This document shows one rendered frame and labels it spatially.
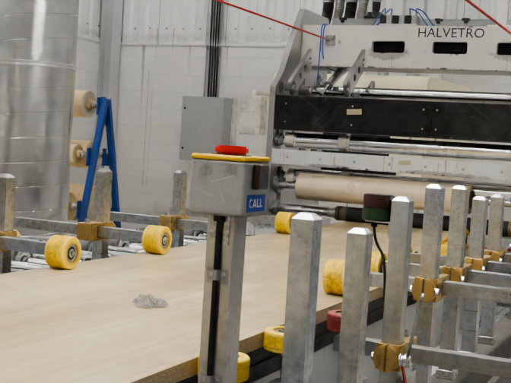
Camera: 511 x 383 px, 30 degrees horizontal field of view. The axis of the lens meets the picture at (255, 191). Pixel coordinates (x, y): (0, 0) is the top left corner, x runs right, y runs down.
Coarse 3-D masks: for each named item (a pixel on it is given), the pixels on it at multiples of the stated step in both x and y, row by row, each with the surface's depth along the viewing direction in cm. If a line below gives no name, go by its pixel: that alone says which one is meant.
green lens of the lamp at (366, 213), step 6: (366, 210) 182; (372, 210) 181; (378, 210) 181; (384, 210) 181; (390, 210) 182; (366, 216) 182; (372, 216) 181; (378, 216) 181; (384, 216) 181; (390, 216) 182
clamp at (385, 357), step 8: (376, 344) 182; (384, 344) 181; (392, 344) 181; (400, 344) 181; (416, 344) 190; (376, 352) 180; (384, 352) 179; (392, 352) 179; (400, 352) 180; (376, 360) 180; (384, 360) 179; (392, 360) 179; (376, 368) 182; (384, 368) 180; (392, 368) 179; (400, 368) 180
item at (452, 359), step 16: (336, 336) 191; (368, 352) 188; (416, 352) 184; (432, 352) 183; (448, 352) 182; (464, 352) 183; (448, 368) 181; (464, 368) 180; (480, 368) 179; (496, 368) 178
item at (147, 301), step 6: (150, 294) 190; (138, 300) 190; (144, 300) 187; (150, 300) 189; (156, 300) 190; (162, 300) 189; (138, 306) 186; (144, 306) 186; (150, 306) 186; (162, 306) 187
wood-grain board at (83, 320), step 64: (128, 256) 262; (192, 256) 271; (256, 256) 281; (320, 256) 291; (0, 320) 166; (64, 320) 169; (128, 320) 173; (192, 320) 177; (256, 320) 181; (320, 320) 197
